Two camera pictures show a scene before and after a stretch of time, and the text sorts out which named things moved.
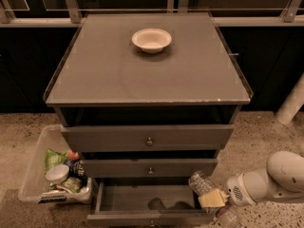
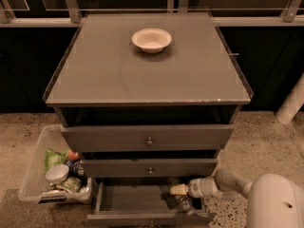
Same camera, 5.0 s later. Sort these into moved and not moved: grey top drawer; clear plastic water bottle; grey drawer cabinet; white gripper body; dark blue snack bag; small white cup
Moved: white gripper body; clear plastic water bottle
Not moved: grey top drawer; small white cup; dark blue snack bag; grey drawer cabinet
